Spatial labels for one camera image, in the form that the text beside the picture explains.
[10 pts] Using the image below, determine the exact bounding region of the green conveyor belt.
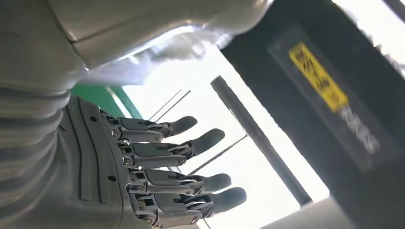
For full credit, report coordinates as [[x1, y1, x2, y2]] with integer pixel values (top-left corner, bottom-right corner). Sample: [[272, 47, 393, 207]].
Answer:
[[71, 83, 143, 120]]

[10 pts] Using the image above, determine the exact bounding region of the black inbound scanner machine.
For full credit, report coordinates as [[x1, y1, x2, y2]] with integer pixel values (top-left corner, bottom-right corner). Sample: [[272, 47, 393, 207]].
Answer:
[[220, 0, 405, 229]]

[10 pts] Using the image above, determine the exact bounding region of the black and yellow label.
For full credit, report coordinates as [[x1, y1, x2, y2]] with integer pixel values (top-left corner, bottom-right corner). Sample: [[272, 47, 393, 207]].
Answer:
[[267, 27, 399, 171]]

